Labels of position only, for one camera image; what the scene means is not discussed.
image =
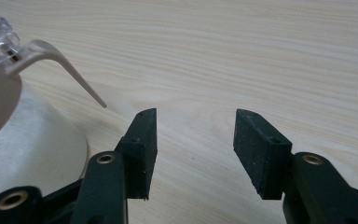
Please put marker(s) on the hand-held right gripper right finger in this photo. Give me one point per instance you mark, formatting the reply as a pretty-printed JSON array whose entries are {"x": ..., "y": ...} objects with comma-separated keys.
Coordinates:
[{"x": 261, "y": 155}]

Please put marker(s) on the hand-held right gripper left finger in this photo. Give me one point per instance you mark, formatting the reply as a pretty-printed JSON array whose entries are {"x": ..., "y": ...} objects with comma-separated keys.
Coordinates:
[{"x": 140, "y": 155}]

